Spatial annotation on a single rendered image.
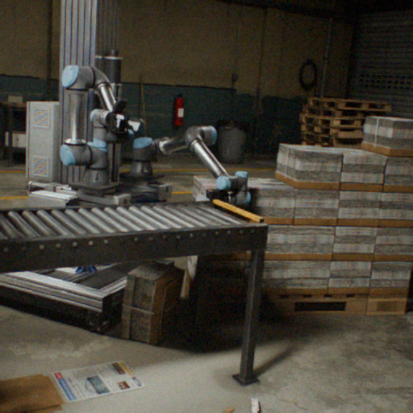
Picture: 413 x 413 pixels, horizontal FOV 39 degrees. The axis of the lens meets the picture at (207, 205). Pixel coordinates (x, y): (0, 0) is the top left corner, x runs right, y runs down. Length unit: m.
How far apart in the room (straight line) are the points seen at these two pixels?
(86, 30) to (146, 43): 6.88
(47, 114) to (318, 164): 1.67
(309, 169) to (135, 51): 7.01
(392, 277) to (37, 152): 2.42
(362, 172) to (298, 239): 0.58
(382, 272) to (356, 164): 0.76
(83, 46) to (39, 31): 6.25
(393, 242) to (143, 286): 1.70
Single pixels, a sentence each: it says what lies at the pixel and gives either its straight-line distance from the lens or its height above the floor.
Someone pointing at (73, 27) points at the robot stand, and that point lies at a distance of 3.65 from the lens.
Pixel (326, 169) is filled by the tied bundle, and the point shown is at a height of 0.96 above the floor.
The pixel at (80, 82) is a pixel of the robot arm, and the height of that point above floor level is 1.38.
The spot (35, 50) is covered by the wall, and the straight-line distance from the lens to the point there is 9.82.
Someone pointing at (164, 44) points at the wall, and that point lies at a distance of 10.59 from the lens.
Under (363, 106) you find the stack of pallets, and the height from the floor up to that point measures 1.21.
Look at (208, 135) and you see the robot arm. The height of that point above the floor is 1.12.
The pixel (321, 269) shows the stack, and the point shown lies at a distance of 3.87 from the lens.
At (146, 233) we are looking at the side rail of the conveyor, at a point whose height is 0.80.
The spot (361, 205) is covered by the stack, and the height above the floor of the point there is 0.74.
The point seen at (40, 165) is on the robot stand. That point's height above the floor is 0.85.
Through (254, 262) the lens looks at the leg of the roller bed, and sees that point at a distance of 2.82.
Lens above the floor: 1.44
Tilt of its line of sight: 12 degrees down
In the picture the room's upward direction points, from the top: 5 degrees clockwise
